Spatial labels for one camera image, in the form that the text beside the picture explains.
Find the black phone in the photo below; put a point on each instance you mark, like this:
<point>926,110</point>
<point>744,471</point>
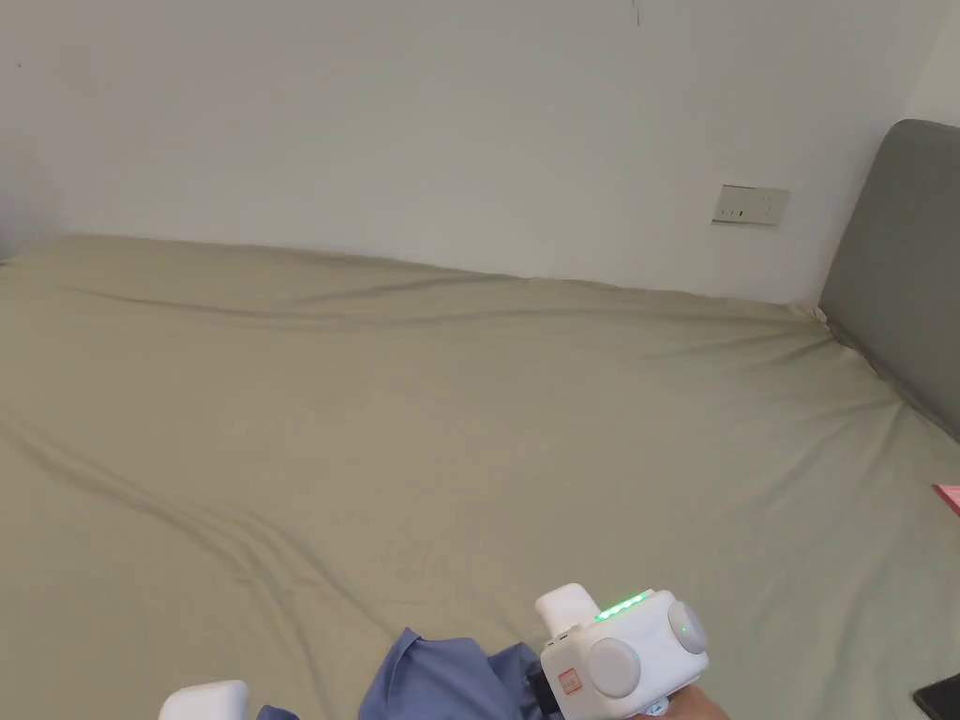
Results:
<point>941,699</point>

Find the person's right hand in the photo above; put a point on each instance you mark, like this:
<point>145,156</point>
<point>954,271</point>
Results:
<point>694,706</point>

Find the grey padded headboard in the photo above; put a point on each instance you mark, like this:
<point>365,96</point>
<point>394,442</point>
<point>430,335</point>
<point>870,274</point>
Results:
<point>904,262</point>

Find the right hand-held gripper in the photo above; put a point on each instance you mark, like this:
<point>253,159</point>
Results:
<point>628,657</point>

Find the bed with beige sheet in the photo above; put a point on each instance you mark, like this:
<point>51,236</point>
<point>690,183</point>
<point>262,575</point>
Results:
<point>420,420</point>

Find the blue shirt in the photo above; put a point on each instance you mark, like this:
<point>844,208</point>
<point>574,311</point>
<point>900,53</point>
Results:
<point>450,679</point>

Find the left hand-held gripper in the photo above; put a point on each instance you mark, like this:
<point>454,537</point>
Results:
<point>206,701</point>

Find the pink card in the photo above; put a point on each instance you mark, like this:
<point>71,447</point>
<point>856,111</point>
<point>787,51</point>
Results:
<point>949,496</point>

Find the white wall socket panel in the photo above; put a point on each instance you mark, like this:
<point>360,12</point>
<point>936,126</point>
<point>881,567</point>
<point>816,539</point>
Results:
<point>751,205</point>

